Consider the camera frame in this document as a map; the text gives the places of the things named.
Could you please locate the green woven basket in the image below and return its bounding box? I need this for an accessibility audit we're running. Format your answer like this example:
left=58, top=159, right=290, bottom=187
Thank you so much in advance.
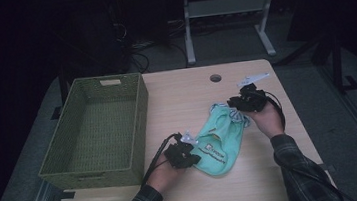
left=28, top=71, right=159, bottom=195

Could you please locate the grey tape strip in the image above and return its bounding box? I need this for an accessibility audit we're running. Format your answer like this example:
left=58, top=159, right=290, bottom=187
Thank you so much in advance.
left=320, top=162, right=337, bottom=174

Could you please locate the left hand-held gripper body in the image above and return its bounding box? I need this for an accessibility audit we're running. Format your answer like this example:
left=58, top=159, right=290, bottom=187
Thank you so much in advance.
left=161, top=129, right=202, bottom=170

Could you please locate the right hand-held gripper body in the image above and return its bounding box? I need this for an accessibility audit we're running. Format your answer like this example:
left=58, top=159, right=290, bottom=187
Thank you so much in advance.
left=233, top=72, right=274, bottom=115

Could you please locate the white metal table frame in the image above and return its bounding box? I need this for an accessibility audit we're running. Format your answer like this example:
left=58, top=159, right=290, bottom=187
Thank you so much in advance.
left=179, top=0, right=284, bottom=66

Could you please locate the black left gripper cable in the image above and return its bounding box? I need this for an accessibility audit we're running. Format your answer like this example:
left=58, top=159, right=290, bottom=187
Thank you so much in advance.
left=135, top=131, right=187, bottom=188

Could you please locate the person's right hand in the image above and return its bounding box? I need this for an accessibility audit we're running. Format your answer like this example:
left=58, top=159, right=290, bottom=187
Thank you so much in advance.
left=242, top=99, right=287, bottom=142

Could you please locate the black table bracket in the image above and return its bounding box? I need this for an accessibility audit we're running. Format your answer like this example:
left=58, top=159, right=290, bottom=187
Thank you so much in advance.
left=56, top=190, right=77, bottom=201

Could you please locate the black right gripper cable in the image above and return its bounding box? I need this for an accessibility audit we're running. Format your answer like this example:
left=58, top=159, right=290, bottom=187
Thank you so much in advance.
left=254, top=80, right=357, bottom=201

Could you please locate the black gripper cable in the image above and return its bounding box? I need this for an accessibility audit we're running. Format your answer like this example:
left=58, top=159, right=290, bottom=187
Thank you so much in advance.
left=135, top=131, right=187, bottom=188
left=254, top=80, right=357, bottom=201

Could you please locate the black metal stand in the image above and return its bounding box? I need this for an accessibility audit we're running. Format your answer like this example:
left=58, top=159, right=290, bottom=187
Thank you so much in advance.
left=325, top=26, right=357, bottom=96

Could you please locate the person's left hand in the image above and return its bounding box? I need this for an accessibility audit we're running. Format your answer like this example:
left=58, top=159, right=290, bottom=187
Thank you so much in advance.
left=144, top=155, right=191, bottom=196

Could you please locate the mint green striped garment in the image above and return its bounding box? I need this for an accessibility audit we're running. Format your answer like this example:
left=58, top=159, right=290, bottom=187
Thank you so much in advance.
left=186, top=98, right=257, bottom=179

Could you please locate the tangle of floor cables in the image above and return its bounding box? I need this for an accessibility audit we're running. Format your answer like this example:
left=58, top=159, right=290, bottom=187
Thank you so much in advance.
left=110, top=13, right=191, bottom=77

